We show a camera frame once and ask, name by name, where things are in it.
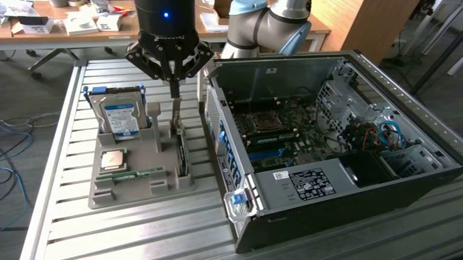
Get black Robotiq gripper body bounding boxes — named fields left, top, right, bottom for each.
left=133, top=0, right=200, bottom=66

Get graphics card with metal bracket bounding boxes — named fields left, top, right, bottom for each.
left=169, top=97, right=189, bottom=178

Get wooden desk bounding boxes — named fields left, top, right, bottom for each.
left=0, top=0, right=332, bottom=51

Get white paper booklet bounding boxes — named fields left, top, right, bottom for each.
left=200, top=12, right=229, bottom=34

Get small white labelled box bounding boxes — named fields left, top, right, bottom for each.
left=96, top=15, right=122, bottom=32

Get hard disk in blue caddy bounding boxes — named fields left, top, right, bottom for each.
left=82, top=82, right=152, bottom=141

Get white box with round insert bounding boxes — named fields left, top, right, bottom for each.
left=64, top=16, right=100, bottom=36

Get CPU socket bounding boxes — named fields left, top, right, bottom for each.
left=249, top=110, right=285, bottom=131

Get white box with black lid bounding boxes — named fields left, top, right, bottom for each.
left=17, top=16, right=54, bottom=35

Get installed RAM stick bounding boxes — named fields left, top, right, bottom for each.
left=252, top=134, right=301, bottom=146

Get grey plastic parts rack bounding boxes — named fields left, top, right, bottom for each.
left=88, top=101, right=199, bottom=210

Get copper-topped CPU chip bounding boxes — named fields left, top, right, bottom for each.
left=100, top=151, right=124, bottom=170

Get blue expansion slot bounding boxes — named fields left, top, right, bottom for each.
left=247, top=148, right=285, bottom=161

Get green motherboard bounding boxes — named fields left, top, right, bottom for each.
left=231, top=100, right=344, bottom=173

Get green RAM stick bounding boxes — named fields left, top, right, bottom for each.
left=96, top=167, right=164, bottom=181

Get wooden cabinet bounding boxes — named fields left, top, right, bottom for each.
left=311, top=0, right=423, bottom=66

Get blue case latch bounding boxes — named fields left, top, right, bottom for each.
left=229, top=191, right=251, bottom=205

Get grey power supply unit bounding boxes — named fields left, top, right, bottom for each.
left=252, top=158, right=357, bottom=211

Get open black PC case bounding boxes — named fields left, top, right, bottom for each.
left=196, top=49, right=463, bottom=254

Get silver disk bay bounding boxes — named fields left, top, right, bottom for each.
left=379, top=145, right=444, bottom=180

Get white floor cable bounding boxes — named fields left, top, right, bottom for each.
left=0, top=112, right=61, bottom=128

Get red wire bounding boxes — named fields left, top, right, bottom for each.
left=363, top=127, right=380, bottom=148

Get blue floor cable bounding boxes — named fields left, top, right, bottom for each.
left=0, top=119, right=33, bottom=231

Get blue wire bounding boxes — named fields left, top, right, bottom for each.
left=377, top=120, right=407, bottom=151

